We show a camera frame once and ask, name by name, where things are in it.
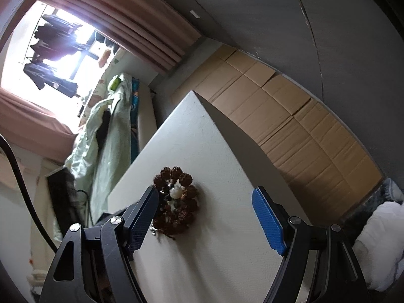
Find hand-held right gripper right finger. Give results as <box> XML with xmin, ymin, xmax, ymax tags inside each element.
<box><xmin>251</xmin><ymin>186</ymin><xmax>369</xmax><ymax>303</ymax></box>

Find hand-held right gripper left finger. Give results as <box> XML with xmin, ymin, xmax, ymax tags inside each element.
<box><xmin>38</xmin><ymin>186</ymin><xmax>159</xmax><ymax>303</ymax></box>

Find brown beaded bracelet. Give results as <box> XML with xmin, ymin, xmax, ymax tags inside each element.
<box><xmin>151</xmin><ymin>166</ymin><xmax>200</xmax><ymax>240</ymax></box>

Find dark plaid cloth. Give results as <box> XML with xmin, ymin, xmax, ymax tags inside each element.
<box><xmin>47</xmin><ymin>167</ymin><xmax>86</xmax><ymax>237</ymax></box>

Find pale green blanket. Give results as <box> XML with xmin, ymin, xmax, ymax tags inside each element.
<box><xmin>65</xmin><ymin>73</ymin><xmax>133</xmax><ymax>237</ymax></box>

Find flattened cardboard sheets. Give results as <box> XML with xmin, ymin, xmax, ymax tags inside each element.
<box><xmin>170</xmin><ymin>44</ymin><xmax>384</xmax><ymax>224</ymax></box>

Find white cloth bundle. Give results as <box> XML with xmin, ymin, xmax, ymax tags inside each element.
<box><xmin>352</xmin><ymin>201</ymin><xmax>404</xmax><ymax>291</ymax></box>

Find dark hanging clothes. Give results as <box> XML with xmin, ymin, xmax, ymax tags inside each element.
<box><xmin>23</xmin><ymin>14</ymin><xmax>83</xmax><ymax>98</ymax></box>

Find pink curtain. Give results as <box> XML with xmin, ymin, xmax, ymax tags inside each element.
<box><xmin>0</xmin><ymin>0</ymin><xmax>203</xmax><ymax>159</ymax></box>

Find black cable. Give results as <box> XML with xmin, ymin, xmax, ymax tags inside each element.
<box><xmin>0</xmin><ymin>136</ymin><xmax>57</xmax><ymax>255</ymax></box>

